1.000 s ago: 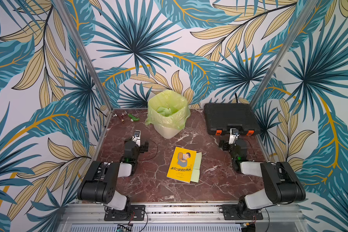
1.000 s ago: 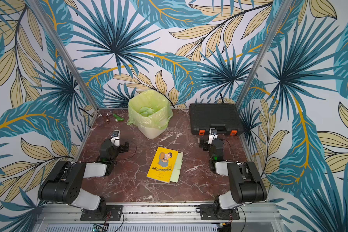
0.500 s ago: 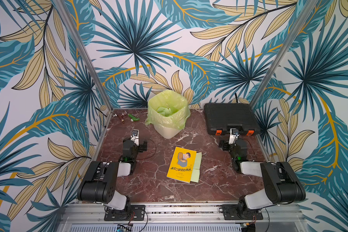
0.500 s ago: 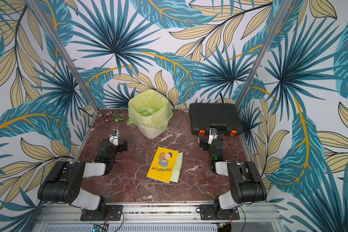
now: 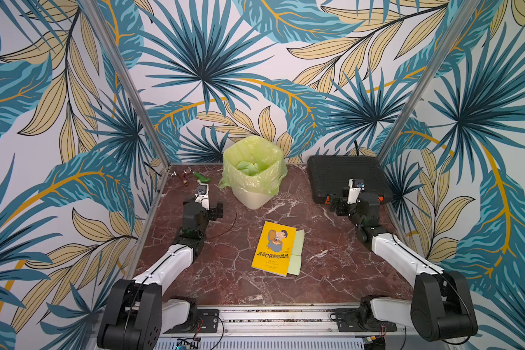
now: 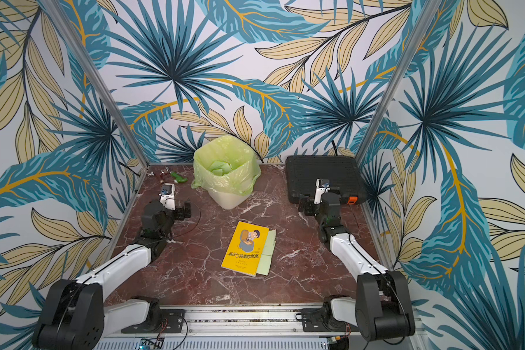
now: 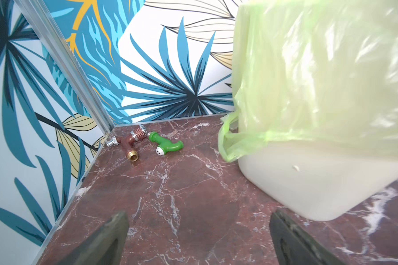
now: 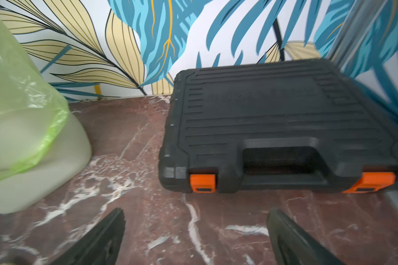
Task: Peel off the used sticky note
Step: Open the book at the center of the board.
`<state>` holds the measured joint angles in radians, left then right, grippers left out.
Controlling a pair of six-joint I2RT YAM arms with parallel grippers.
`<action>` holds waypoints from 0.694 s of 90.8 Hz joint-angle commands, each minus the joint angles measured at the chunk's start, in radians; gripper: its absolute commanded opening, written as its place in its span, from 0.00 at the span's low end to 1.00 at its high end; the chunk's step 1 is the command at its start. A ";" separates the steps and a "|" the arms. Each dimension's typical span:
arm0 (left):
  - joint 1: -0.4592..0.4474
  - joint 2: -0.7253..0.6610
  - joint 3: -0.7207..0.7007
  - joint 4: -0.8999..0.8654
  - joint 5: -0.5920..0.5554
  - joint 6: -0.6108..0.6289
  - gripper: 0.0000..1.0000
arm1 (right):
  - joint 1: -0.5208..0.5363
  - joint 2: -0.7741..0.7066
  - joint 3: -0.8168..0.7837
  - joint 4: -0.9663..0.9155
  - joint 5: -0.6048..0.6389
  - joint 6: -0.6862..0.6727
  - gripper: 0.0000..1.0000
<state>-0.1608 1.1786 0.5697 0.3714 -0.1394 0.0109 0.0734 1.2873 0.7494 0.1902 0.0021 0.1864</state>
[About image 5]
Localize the aluminium corner post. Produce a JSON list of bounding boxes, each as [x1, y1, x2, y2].
[[376, 0, 480, 164], [81, 0, 171, 170]]

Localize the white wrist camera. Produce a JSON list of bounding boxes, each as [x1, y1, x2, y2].
[[194, 183, 210, 210], [347, 179, 365, 205]]

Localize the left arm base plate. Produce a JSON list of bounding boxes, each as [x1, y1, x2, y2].
[[166, 309, 220, 334]]

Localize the discarded green notes in bin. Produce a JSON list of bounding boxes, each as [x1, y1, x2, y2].
[[235, 160, 268, 176]]

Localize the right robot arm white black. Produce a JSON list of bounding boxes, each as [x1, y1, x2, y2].
[[325, 194, 478, 345]]

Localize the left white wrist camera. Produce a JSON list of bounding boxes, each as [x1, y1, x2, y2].
[[194, 183, 210, 210]]

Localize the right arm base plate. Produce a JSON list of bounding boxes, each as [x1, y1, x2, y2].
[[330, 308, 398, 335]]

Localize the black plastic tool case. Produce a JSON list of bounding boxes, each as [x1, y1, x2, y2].
[[307, 155, 393, 204]]

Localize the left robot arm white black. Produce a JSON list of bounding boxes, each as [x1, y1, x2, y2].
[[97, 201, 224, 349]]

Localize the white trash bin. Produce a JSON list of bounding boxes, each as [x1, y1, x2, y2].
[[232, 188, 274, 210]]

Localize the green sticky note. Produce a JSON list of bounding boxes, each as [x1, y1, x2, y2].
[[292, 230, 305, 256], [287, 255, 302, 276]]

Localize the right aluminium corner post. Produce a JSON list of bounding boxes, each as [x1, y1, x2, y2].
[[376, 0, 480, 164]]

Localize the yellow paperback book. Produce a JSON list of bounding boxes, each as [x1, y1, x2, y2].
[[251, 222, 297, 277]]

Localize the left aluminium corner post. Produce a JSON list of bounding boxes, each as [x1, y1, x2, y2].
[[81, 0, 171, 170]]

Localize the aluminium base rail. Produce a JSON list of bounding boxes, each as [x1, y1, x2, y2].
[[87, 304, 460, 350]]

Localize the green toy piece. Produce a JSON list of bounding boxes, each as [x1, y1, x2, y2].
[[193, 171, 211, 184]]

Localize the green plastic bin liner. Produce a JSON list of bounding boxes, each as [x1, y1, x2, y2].
[[219, 136, 287, 196]]

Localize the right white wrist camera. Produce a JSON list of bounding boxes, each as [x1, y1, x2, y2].
[[347, 179, 365, 205]]

